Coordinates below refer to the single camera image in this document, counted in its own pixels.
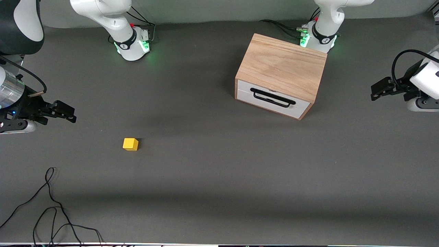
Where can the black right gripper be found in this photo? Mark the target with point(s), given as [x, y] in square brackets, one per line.
[26, 105]

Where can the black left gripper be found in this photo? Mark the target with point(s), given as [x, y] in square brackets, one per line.
[406, 86]

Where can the yellow block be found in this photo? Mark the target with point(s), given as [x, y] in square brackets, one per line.
[130, 144]

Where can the wooden drawer with white front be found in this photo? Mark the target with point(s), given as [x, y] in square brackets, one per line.
[247, 94]

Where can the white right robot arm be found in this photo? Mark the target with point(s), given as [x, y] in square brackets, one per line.
[116, 24]

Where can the wooden drawer cabinet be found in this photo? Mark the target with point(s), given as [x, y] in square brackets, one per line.
[284, 65]

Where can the aluminium frame corner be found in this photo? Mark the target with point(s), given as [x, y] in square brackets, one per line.
[435, 13]

